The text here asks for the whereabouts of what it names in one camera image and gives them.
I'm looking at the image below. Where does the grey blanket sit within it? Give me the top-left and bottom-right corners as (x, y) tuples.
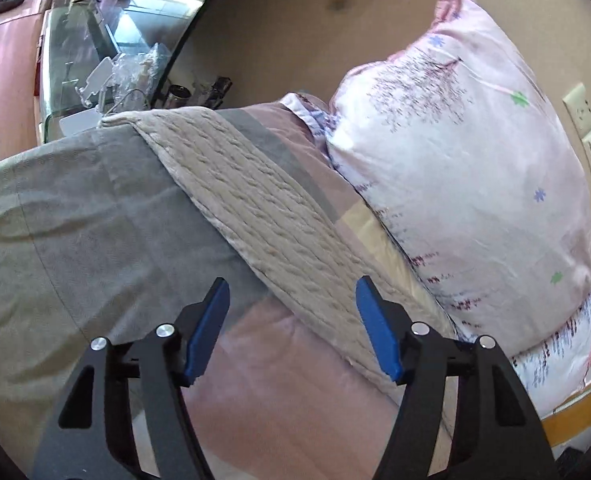
(0, 127), (268, 470)

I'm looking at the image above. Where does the pastel patchwork bed sheet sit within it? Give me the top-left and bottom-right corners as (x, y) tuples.
(184, 102), (434, 479)

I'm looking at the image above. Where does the white wall socket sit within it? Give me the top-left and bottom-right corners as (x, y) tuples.
(562, 82), (591, 138)

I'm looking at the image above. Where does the dark metal cup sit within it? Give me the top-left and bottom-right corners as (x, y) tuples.
(163, 84), (192, 110)

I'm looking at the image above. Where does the pink floral pillow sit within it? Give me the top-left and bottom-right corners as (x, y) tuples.
(327, 0), (591, 356)

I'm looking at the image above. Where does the clear plastic bag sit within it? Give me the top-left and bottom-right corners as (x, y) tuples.
(111, 42), (171, 112)

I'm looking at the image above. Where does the glass top side table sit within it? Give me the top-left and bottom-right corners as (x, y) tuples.
(38, 0), (206, 143)

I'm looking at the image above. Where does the white purple floral pillow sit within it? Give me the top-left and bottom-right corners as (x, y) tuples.
(279, 91), (591, 418)

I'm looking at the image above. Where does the wooden bed frame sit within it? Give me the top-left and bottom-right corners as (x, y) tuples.
(539, 320), (591, 449)

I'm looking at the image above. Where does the white phone stand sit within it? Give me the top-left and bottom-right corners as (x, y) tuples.
(75, 56), (113, 107)

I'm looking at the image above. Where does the beige cable knit sweater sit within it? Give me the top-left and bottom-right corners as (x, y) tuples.
(98, 106), (459, 395)

